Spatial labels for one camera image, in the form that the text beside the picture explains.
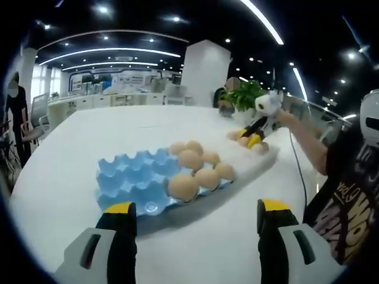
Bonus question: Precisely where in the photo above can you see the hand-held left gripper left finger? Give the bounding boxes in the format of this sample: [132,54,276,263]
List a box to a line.
[53,201,139,284]

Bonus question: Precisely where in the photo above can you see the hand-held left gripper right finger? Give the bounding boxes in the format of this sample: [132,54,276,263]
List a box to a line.
[256,198,349,284]

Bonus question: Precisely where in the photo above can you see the cluster of brown eggs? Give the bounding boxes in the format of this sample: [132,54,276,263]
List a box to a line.
[227,130,270,154]
[167,140,237,204]

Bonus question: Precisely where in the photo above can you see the blue egg tray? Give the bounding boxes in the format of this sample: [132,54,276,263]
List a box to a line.
[96,147,237,215]

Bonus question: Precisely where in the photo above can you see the person's right hand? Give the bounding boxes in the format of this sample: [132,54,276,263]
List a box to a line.
[274,109,298,128]

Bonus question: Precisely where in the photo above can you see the potted green plant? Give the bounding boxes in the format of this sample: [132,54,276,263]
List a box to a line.
[220,79,269,127]

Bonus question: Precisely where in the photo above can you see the dark grey pot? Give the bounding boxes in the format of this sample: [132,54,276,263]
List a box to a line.
[218,105,236,118]

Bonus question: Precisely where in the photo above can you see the operator in black t-shirt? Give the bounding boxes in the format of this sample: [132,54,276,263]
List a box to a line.
[301,124,379,267]

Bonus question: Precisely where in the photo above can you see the white chest-worn device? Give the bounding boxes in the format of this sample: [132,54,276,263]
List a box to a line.
[359,90,379,147]

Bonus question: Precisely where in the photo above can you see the white table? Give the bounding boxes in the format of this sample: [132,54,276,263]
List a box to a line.
[8,105,326,284]

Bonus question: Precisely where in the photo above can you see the grey office chair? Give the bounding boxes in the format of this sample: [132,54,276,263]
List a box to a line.
[29,92,51,140]

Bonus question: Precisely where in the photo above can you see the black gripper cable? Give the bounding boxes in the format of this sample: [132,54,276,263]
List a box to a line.
[287,130,309,209]

